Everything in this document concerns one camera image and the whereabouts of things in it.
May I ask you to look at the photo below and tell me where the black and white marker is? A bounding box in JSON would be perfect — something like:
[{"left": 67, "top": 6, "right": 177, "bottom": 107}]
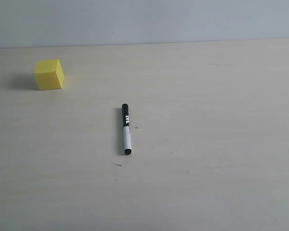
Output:
[{"left": 121, "top": 103, "right": 132, "bottom": 155}]

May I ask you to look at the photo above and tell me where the yellow foam cube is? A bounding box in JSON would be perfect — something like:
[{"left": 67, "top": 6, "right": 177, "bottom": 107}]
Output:
[{"left": 33, "top": 59, "right": 64, "bottom": 90}]

